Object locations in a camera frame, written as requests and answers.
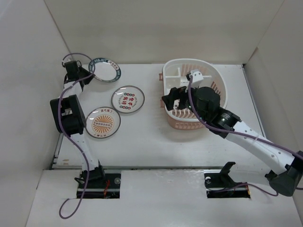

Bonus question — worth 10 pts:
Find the green rimmed white plate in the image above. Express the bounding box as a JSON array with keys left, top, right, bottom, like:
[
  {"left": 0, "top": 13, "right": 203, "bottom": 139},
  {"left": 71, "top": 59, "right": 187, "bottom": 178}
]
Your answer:
[{"left": 88, "top": 58, "right": 121, "bottom": 83}]

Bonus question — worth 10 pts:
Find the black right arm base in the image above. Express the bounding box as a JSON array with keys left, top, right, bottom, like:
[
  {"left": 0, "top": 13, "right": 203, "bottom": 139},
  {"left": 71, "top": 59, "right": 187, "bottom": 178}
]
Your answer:
[{"left": 204, "top": 162, "right": 250, "bottom": 199}]

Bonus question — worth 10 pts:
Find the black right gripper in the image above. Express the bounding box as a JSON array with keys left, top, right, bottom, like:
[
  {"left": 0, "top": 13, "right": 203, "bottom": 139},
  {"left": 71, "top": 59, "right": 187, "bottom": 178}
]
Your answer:
[{"left": 161, "top": 81, "right": 208, "bottom": 122}]

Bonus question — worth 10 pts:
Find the orange sunburst white plate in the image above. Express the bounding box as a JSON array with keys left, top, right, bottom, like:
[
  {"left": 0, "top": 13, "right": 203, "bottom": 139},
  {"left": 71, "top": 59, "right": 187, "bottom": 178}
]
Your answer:
[{"left": 86, "top": 106, "right": 121, "bottom": 139}]

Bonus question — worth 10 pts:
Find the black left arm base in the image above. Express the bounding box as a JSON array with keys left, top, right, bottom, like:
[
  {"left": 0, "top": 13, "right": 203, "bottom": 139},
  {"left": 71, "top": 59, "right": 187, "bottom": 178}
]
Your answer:
[{"left": 83, "top": 173, "right": 121, "bottom": 199}]

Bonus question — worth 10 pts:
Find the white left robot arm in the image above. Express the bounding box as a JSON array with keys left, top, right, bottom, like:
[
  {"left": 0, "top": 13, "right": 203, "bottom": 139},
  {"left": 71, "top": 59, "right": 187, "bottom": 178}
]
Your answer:
[{"left": 50, "top": 61, "right": 106, "bottom": 188}]

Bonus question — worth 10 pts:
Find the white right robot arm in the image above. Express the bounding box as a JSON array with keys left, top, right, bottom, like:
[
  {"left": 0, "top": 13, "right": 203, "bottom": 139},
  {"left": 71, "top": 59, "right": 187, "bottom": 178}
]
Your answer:
[{"left": 161, "top": 87, "right": 303, "bottom": 197}]

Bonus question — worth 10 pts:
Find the white pink dish rack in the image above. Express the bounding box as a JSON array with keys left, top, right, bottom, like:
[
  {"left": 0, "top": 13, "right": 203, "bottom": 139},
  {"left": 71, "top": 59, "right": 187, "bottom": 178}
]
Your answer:
[{"left": 159, "top": 58, "right": 228, "bottom": 130}]

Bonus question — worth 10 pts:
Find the red lettered white plate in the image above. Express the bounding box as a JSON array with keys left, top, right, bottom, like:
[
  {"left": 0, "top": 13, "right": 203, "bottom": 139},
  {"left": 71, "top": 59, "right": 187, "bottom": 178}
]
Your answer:
[{"left": 111, "top": 86, "right": 145, "bottom": 114}]

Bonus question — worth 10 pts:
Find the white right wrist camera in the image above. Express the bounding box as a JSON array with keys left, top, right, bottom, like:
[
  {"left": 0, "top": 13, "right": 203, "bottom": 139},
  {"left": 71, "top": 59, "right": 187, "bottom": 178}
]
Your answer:
[{"left": 186, "top": 69, "right": 204, "bottom": 88}]

